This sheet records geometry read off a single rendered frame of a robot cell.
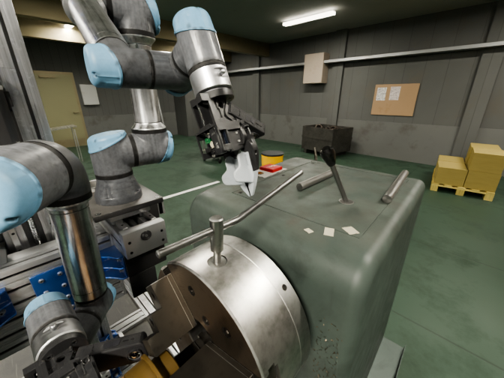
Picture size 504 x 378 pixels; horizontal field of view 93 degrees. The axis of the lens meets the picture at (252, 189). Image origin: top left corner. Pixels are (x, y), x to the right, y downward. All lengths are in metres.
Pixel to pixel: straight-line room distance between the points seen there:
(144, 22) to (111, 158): 0.42
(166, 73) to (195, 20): 0.12
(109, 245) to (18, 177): 0.54
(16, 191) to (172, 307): 0.29
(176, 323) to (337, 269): 0.29
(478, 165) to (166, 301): 4.89
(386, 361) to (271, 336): 0.88
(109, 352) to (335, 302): 0.40
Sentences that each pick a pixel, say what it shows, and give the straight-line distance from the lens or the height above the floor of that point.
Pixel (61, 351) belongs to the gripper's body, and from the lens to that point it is 0.59.
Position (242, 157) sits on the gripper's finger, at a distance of 0.47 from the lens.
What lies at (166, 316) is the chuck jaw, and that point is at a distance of 0.49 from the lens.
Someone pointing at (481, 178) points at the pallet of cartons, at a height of 0.33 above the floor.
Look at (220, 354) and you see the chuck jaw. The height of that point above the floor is 1.11.
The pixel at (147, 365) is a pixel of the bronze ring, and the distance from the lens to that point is 0.48.
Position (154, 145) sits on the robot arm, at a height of 1.34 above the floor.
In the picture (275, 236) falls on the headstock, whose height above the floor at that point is 1.24.
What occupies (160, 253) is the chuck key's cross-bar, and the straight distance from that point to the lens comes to 0.35.
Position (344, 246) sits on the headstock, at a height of 1.25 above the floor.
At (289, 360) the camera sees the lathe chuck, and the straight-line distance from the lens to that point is 0.46.
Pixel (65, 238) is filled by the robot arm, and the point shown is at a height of 1.22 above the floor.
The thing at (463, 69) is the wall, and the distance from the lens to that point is 6.86.
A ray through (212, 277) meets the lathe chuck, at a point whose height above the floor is 1.23.
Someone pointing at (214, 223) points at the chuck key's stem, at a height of 1.32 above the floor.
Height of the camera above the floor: 1.50
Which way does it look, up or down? 21 degrees down
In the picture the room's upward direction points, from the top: straight up
